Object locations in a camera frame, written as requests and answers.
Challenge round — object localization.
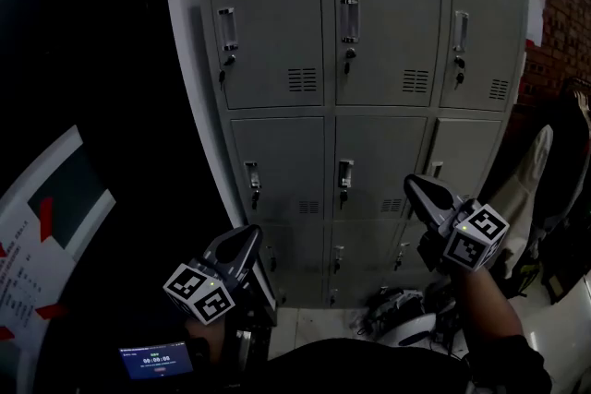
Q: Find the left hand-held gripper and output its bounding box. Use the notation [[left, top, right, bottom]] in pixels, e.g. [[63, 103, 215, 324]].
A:
[[163, 224, 264, 323]]

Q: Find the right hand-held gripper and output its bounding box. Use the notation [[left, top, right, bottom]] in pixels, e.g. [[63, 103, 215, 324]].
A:
[[404, 173, 511, 273]]

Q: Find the grey metal locker cabinet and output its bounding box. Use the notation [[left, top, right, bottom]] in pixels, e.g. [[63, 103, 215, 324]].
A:
[[195, 0, 530, 310]]

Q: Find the person's right forearm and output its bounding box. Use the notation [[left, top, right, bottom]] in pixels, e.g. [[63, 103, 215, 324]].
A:
[[453, 268, 525, 354]]

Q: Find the person's left forearm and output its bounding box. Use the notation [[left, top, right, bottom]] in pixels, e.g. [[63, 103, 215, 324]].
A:
[[183, 316, 228, 350]]

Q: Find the white hanging garment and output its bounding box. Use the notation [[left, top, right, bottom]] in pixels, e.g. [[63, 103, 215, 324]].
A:
[[483, 124, 555, 279]]

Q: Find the small lit display screen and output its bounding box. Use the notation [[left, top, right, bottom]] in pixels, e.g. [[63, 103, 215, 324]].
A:
[[118, 340, 195, 381]]

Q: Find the white round helmet device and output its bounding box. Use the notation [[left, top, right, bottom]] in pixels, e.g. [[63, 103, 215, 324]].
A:
[[357, 285, 439, 348]]

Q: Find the person's black shirt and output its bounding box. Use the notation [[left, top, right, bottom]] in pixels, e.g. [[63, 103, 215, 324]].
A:
[[225, 336, 553, 394]]

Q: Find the white poster with red tape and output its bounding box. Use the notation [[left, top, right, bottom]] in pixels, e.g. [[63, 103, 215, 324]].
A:
[[0, 124, 117, 394]]

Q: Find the black clothes rack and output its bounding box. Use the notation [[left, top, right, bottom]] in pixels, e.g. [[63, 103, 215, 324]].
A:
[[559, 77, 591, 116]]

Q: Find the white paper sheet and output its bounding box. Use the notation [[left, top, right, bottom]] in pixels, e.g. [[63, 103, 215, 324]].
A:
[[525, 0, 544, 48]]

